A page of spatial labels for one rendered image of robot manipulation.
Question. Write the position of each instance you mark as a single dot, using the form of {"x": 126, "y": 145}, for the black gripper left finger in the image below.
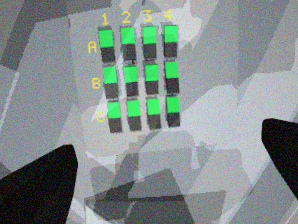
{"x": 40, "y": 192}

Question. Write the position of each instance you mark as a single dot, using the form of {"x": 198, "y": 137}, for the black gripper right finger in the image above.
{"x": 280, "y": 138}

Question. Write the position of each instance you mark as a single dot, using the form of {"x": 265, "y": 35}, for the grey switch panel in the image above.
{"x": 153, "y": 75}

